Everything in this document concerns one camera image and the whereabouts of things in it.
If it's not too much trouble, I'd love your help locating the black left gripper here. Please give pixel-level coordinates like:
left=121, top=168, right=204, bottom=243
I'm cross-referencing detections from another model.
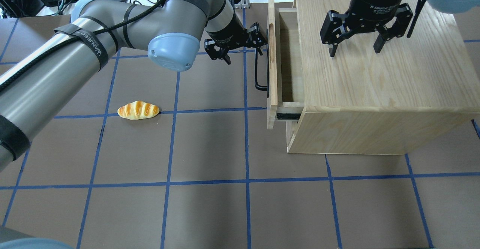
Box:
left=204, top=16, right=269, bottom=65

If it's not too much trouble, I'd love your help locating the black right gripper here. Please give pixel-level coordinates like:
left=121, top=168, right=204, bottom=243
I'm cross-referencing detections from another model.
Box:
left=319, top=0, right=413, bottom=57

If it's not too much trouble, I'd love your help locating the wooden drawer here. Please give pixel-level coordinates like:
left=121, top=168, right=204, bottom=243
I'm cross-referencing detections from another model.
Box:
left=267, top=0, right=305, bottom=129

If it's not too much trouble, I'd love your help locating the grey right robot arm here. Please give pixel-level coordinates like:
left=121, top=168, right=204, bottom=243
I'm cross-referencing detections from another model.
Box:
left=319, top=0, right=479, bottom=57

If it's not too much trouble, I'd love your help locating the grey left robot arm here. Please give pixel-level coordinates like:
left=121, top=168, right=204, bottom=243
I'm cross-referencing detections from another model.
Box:
left=0, top=0, right=267, bottom=170

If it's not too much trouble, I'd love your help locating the light wooden cabinet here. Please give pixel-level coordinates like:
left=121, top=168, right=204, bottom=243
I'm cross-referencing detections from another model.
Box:
left=286, top=0, right=480, bottom=155

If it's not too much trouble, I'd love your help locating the toy bread roll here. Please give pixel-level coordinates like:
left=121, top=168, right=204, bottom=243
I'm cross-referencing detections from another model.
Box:
left=117, top=100, right=161, bottom=120

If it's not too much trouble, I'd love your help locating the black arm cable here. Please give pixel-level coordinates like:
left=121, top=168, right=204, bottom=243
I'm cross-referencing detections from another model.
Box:
left=0, top=0, right=167, bottom=92

